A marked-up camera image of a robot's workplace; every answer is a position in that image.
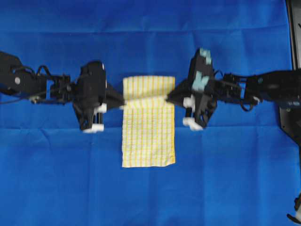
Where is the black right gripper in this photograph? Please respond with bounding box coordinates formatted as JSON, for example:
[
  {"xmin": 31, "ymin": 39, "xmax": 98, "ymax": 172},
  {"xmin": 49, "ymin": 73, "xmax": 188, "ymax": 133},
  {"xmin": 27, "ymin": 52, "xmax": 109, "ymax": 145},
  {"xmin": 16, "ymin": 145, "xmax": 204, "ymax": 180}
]
[{"xmin": 166, "ymin": 48, "xmax": 223, "ymax": 131}]

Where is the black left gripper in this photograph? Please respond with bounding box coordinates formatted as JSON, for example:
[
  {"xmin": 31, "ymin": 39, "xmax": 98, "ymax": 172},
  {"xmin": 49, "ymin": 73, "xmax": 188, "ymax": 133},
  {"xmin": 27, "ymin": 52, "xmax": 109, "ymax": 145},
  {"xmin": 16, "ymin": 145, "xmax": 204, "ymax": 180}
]
[{"xmin": 72, "ymin": 61, "xmax": 127, "ymax": 134}]

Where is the yellow striped towel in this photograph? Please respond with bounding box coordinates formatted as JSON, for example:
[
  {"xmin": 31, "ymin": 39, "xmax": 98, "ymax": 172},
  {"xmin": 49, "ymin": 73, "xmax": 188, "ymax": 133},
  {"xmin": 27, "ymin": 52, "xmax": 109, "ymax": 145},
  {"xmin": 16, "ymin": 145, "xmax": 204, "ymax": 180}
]
[{"xmin": 122, "ymin": 75, "xmax": 176, "ymax": 168}]

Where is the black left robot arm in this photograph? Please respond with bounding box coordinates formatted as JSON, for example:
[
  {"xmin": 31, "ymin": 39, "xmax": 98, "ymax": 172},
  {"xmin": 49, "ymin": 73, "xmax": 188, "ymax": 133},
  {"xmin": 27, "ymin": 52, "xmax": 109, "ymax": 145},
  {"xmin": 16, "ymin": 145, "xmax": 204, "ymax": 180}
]
[{"xmin": 0, "ymin": 52, "xmax": 125, "ymax": 133}]

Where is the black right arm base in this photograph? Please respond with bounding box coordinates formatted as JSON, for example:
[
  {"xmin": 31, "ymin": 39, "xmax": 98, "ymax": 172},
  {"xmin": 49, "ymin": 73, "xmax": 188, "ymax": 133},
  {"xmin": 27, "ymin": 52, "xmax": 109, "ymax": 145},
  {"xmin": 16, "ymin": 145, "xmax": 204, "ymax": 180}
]
[{"xmin": 278, "ymin": 0, "xmax": 301, "ymax": 151}]

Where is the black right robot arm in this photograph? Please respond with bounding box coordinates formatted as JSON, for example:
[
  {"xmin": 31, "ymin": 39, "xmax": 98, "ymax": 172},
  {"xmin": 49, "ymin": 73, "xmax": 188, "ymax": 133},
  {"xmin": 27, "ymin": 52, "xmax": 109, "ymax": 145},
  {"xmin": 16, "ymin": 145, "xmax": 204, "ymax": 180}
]
[{"xmin": 166, "ymin": 48, "xmax": 301, "ymax": 130}]

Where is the blue table cloth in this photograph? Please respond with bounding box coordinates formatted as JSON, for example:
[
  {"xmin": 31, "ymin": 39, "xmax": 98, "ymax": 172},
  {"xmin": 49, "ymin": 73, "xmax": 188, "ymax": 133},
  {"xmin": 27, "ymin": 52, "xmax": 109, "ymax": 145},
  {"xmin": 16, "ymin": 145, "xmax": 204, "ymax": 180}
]
[{"xmin": 0, "ymin": 0, "xmax": 301, "ymax": 226}]

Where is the black white clip corner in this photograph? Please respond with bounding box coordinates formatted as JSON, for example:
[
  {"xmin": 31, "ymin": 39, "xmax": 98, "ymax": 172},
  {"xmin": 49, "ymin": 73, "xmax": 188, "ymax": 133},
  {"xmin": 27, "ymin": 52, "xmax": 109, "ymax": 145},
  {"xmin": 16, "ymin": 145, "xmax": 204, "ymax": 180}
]
[{"xmin": 286, "ymin": 194, "xmax": 301, "ymax": 225}]

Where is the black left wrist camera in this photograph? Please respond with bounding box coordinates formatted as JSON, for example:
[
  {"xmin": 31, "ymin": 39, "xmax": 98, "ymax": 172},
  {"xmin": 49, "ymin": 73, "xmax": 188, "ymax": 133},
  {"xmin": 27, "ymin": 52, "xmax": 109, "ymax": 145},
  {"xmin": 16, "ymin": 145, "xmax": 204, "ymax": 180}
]
[{"xmin": 76, "ymin": 61, "xmax": 106, "ymax": 108}]

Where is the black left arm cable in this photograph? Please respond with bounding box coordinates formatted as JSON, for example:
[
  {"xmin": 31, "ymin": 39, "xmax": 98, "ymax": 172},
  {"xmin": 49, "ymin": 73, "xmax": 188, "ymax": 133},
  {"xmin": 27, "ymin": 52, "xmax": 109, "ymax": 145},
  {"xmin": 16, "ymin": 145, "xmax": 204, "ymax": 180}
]
[{"xmin": 0, "ymin": 65, "xmax": 71, "ymax": 105}]

